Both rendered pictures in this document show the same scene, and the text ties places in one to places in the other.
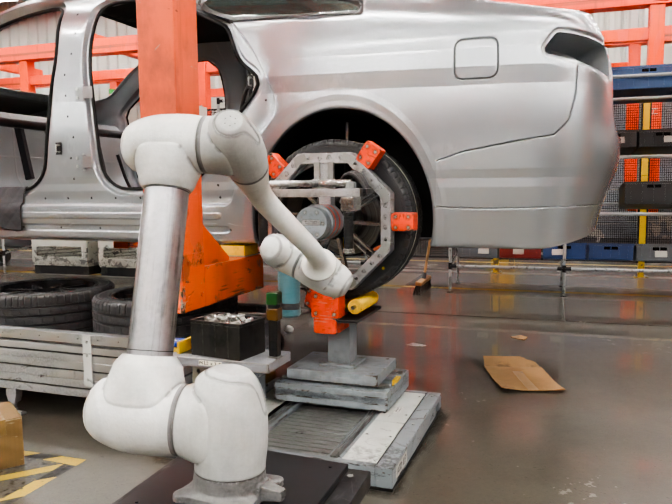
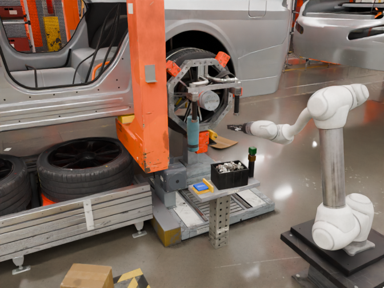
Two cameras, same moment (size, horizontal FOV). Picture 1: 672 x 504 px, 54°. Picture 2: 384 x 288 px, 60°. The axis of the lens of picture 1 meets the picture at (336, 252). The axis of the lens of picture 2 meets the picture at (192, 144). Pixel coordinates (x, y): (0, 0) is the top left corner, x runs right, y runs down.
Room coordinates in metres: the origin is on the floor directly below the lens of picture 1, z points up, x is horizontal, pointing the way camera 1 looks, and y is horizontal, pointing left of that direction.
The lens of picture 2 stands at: (0.99, 1.85, 1.51)
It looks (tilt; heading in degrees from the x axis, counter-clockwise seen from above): 23 degrees down; 313
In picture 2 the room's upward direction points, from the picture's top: straight up
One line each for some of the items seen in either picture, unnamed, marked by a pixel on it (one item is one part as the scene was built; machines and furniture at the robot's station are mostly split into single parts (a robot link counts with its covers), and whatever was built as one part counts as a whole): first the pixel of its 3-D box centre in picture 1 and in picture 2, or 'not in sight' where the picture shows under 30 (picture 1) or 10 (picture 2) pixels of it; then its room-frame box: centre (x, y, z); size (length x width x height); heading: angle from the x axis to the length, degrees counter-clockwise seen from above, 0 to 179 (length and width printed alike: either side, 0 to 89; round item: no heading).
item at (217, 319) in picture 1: (228, 333); (229, 174); (2.09, 0.35, 0.51); 0.20 x 0.14 x 0.13; 62
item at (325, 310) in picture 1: (331, 309); (197, 139); (2.66, 0.02, 0.48); 0.16 x 0.12 x 0.17; 160
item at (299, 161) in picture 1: (327, 221); (200, 96); (2.63, 0.03, 0.85); 0.54 x 0.07 x 0.54; 70
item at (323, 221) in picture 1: (320, 222); (204, 98); (2.56, 0.06, 0.85); 0.21 x 0.14 x 0.14; 160
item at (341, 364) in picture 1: (342, 341); (190, 151); (2.79, -0.02, 0.32); 0.40 x 0.30 x 0.28; 70
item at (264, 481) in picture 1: (237, 481); (352, 236); (1.36, 0.22, 0.35); 0.22 x 0.18 x 0.06; 68
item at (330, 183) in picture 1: (339, 174); (220, 74); (2.48, -0.02, 1.03); 0.19 x 0.18 x 0.11; 160
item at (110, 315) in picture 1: (167, 316); (87, 167); (3.04, 0.80, 0.39); 0.66 x 0.66 x 0.24
